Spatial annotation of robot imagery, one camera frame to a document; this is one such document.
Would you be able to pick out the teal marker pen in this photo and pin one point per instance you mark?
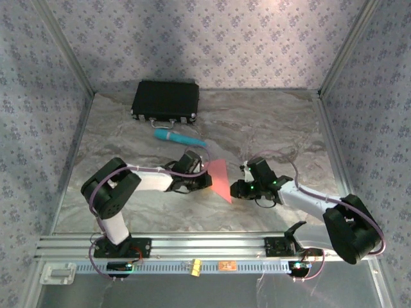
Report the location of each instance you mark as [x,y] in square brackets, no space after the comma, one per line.
[173,137]

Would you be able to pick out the black controller board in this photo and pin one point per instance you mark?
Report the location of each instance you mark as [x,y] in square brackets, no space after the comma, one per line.
[298,266]
[117,266]

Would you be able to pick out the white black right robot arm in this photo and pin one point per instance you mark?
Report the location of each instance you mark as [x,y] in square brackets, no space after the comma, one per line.
[305,200]

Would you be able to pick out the aluminium mounting rail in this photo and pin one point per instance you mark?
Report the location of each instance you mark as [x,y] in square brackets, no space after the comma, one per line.
[208,244]

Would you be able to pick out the aluminium frame post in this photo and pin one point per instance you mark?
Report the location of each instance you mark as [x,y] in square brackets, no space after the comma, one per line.
[347,48]
[70,53]

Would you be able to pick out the orange label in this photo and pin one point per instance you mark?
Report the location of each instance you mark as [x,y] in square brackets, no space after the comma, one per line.
[228,265]

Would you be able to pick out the white metal bracket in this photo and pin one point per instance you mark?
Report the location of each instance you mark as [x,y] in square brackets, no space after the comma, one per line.
[57,273]

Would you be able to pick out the aluminium side rail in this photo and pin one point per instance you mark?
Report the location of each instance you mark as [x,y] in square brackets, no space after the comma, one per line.
[330,128]
[74,160]

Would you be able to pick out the yellow binder clip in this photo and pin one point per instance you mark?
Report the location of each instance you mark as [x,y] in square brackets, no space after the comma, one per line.
[196,268]

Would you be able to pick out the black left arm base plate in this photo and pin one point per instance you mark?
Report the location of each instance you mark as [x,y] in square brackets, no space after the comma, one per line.
[144,247]

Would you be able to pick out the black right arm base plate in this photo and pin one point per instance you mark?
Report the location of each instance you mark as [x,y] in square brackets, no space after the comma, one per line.
[273,247]

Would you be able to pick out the black briefcase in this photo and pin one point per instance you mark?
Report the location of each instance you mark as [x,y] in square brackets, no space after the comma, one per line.
[165,99]

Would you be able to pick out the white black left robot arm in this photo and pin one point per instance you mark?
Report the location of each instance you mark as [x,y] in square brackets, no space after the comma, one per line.
[151,181]

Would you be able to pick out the black right controller board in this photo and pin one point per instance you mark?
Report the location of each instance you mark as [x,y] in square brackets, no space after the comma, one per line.
[298,266]

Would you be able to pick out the black left controller board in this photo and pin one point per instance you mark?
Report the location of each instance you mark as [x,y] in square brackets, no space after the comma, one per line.
[117,266]

